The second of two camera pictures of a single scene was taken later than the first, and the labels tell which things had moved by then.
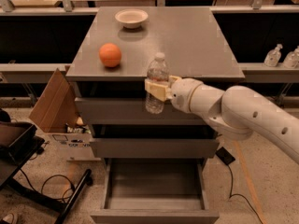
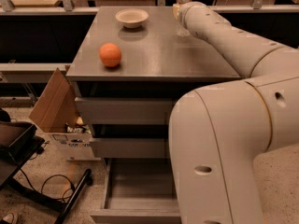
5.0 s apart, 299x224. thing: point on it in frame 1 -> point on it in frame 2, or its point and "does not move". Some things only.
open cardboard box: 57,114 does not move
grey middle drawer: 152,148 does not move
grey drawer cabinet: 154,163 does not move
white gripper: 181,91 -> 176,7
